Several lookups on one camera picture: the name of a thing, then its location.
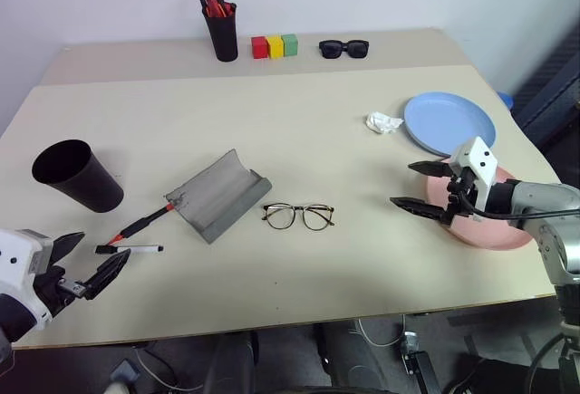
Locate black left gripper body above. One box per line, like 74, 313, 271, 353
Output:
34, 264, 88, 319

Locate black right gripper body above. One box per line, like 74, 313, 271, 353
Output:
438, 164, 480, 227

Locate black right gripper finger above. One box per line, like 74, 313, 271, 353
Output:
389, 197, 449, 224
408, 160, 455, 178

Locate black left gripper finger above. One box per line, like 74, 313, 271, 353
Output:
82, 249, 132, 301
50, 231, 86, 274

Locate white marker with black cap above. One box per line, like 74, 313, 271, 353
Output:
94, 244, 165, 256

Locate blue plate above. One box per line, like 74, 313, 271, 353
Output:
402, 91, 498, 159

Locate pink plate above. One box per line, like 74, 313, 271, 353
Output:
424, 165, 537, 252

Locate red and black marker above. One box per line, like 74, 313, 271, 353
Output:
107, 202, 177, 246

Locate crumpled white paper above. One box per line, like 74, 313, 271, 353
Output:
364, 111, 404, 135

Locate empty black plastic cup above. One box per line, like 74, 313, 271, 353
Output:
31, 139, 125, 215

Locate grey-blue floor box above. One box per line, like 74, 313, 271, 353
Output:
110, 359, 140, 382

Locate thin-framed clear eyeglasses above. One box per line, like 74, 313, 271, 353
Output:
260, 202, 337, 232

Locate open grey glasses case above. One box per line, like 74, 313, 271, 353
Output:
164, 148, 274, 245

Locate black ribbed chair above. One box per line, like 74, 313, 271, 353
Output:
510, 15, 580, 153

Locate black sunglasses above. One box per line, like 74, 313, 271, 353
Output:
318, 39, 371, 60

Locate yellow cube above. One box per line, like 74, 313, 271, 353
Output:
266, 34, 285, 60

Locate red cube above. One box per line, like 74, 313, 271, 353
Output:
250, 35, 269, 60

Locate black cup holding screwdrivers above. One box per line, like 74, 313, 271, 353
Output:
201, 2, 239, 63

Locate red and black screwdriver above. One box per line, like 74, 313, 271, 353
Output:
199, 0, 227, 19

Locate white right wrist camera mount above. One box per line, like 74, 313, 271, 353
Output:
451, 136, 507, 215

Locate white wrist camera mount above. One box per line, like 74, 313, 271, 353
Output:
451, 136, 507, 215
0, 228, 56, 332

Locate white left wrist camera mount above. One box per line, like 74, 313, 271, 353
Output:
0, 228, 56, 332

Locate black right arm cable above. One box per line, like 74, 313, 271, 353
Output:
469, 205, 580, 222

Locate thin white floor cable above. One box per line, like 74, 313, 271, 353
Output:
133, 347, 205, 393

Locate white cable under table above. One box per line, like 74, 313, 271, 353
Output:
356, 315, 406, 349

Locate black table leg bracket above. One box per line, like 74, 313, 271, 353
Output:
399, 329, 439, 394

